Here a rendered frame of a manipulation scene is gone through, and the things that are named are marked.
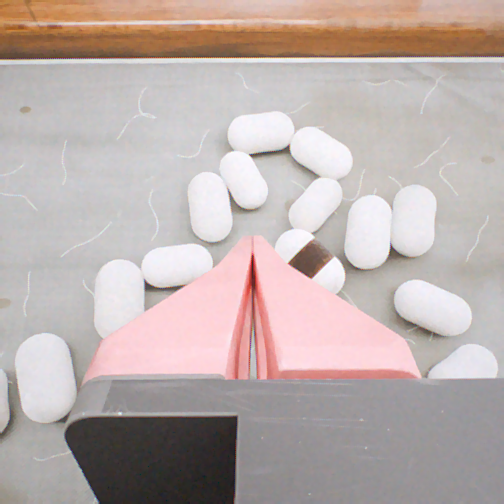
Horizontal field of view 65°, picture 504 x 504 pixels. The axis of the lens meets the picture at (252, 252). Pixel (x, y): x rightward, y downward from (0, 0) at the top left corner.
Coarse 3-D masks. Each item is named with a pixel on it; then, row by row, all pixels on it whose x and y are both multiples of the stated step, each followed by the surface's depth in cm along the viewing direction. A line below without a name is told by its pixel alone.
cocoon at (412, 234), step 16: (400, 192) 19; (416, 192) 19; (400, 208) 19; (416, 208) 19; (432, 208) 19; (400, 224) 19; (416, 224) 18; (432, 224) 19; (400, 240) 19; (416, 240) 18; (432, 240) 19
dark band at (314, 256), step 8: (312, 240) 18; (304, 248) 18; (312, 248) 18; (320, 248) 18; (296, 256) 18; (304, 256) 18; (312, 256) 18; (320, 256) 18; (328, 256) 18; (288, 264) 18; (296, 264) 18; (304, 264) 18; (312, 264) 18; (320, 264) 18; (304, 272) 18; (312, 272) 18
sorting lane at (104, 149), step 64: (0, 64) 23; (64, 64) 23; (128, 64) 23; (192, 64) 23; (256, 64) 23; (320, 64) 23; (384, 64) 23; (448, 64) 23; (0, 128) 22; (64, 128) 22; (128, 128) 22; (192, 128) 22; (320, 128) 22; (384, 128) 22; (448, 128) 22; (0, 192) 21; (64, 192) 21; (128, 192) 21; (384, 192) 21; (448, 192) 21; (0, 256) 20; (64, 256) 20; (128, 256) 20; (448, 256) 20; (0, 320) 19; (64, 320) 19; (384, 320) 19; (0, 448) 18; (64, 448) 18
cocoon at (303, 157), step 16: (304, 128) 20; (304, 144) 20; (320, 144) 19; (336, 144) 20; (304, 160) 20; (320, 160) 20; (336, 160) 19; (352, 160) 20; (320, 176) 20; (336, 176) 20
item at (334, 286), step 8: (288, 232) 19; (296, 232) 18; (304, 232) 18; (280, 240) 19; (288, 240) 18; (296, 240) 18; (304, 240) 18; (280, 248) 18; (288, 248) 18; (296, 248) 18; (280, 256) 18; (288, 256) 18; (328, 264) 18; (336, 264) 18; (320, 272) 18; (328, 272) 18; (336, 272) 18; (320, 280) 18; (328, 280) 18; (336, 280) 18; (328, 288) 18; (336, 288) 18
